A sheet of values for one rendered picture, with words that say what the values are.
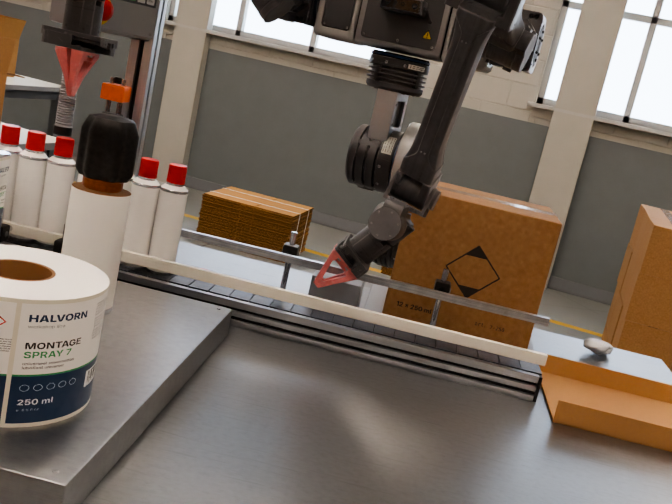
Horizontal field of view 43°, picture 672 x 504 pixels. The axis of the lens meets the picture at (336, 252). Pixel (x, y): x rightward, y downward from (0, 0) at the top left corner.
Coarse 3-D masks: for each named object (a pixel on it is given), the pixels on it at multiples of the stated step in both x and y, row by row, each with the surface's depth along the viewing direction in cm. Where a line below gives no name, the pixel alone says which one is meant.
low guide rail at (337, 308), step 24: (48, 240) 157; (144, 264) 155; (168, 264) 155; (240, 288) 154; (264, 288) 153; (336, 312) 152; (360, 312) 152; (432, 336) 151; (456, 336) 151; (528, 360) 150
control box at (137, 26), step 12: (60, 0) 155; (120, 0) 156; (60, 12) 155; (120, 12) 157; (132, 12) 159; (144, 12) 161; (156, 12) 162; (108, 24) 156; (120, 24) 158; (132, 24) 159; (144, 24) 161; (132, 36) 161; (144, 36) 162
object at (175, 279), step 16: (144, 272) 157; (208, 288) 156; (224, 288) 158; (272, 304) 155; (288, 304) 157; (336, 320) 154; (352, 320) 156; (400, 336) 153; (416, 336) 155; (464, 352) 152; (480, 352) 154; (528, 368) 151
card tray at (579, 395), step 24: (552, 360) 166; (552, 384) 161; (576, 384) 164; (600, 384) 166; (624, 384) 166; (648, 384) 165; (552, 408) 148; (576, 408) 141; (600, 408) 153; (624, 408) 156; (648, 408) 159; (600, 432) 142; (624, 432) 141; (648, 432) 141
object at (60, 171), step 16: (64, 144) 156; (48, 160) 157; (64, 160) 157; (48, 176) 157; (64, 176) 157; (48, 192) 157; (64, 192) 158; (48, 208) 158; (64, 208) 159; (48, 224) 158
